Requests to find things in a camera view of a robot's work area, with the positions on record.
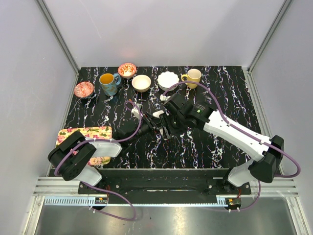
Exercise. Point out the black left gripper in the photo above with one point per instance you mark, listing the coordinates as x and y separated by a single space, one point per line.
153 123

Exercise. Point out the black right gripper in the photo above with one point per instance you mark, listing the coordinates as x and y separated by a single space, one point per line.
165 119

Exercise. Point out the white battery cover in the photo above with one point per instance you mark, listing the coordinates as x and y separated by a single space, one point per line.
157 113

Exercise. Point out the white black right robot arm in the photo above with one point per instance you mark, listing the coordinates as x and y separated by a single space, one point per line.
265 152

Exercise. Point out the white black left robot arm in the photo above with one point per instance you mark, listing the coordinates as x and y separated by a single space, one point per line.
71 157

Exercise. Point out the white scalloped bowl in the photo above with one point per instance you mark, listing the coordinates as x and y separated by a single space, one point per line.
167 79

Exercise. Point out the yellow mug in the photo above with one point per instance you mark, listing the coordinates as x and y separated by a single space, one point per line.
193 75

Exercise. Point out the cream round bowl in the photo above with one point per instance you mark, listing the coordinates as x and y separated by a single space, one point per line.
141 83

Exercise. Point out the floral rectangular tray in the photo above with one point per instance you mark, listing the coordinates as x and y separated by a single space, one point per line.
104 132

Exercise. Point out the orange floral bowl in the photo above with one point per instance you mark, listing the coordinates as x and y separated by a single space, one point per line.
127 70

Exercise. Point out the blue patterned mug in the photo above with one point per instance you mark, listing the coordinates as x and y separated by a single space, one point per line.
109 83

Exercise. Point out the red patterned small dish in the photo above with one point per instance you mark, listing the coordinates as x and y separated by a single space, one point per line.
84 89

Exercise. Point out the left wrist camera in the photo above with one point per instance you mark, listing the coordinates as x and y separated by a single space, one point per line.
136 111

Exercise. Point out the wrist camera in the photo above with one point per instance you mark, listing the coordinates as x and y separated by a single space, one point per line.
136 111
164 98

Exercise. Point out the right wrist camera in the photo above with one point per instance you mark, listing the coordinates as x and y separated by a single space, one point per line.
164 98

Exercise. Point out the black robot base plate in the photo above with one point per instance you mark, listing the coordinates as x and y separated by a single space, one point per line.
207 181

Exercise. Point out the aluminium table edge rail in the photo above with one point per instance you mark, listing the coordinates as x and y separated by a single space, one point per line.
56 186

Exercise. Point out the aluminium corner frame post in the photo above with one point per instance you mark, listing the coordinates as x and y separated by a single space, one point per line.
270 33

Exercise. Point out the left aluminium frame post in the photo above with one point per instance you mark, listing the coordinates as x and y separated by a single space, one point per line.
57 34

